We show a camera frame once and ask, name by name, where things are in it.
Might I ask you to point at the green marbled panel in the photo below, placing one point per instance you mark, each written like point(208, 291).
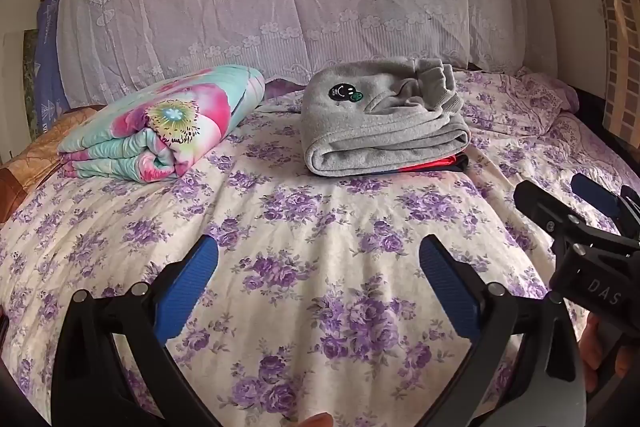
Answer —
point(30, 87)

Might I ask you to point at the folded red navy garment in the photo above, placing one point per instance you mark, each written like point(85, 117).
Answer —
point(440, 164)

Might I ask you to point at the folded floral quilt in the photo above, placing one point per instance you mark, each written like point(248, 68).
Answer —
point(175, 122)

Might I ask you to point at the purple floral bedsheet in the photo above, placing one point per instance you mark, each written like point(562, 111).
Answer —
point(310, 217)

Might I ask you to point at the purple floral pillow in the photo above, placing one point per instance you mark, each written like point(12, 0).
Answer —
point(542, 92)

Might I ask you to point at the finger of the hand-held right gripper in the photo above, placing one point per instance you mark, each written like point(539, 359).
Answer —
point(597, 194)
point(550, 212)

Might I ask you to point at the person's left hand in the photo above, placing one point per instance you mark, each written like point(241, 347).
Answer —
point(315, 421)

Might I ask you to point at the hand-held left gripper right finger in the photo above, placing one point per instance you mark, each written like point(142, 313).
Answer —
point(450, 292)

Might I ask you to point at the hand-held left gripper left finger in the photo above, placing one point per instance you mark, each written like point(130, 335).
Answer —
point(187, 287)

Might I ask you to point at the person's right hand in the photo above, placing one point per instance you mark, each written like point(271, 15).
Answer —
point(592, 347)

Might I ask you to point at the blue patterned cloth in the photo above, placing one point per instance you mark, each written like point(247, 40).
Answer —
point(47, 57)

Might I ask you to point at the brown pillow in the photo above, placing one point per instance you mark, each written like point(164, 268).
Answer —
point(30, 167)

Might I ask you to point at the checkered beige curtain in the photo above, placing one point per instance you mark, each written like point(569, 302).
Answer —
point(620, 32)

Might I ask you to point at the folded grey pants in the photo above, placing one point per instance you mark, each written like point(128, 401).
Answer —
point(380, 132)

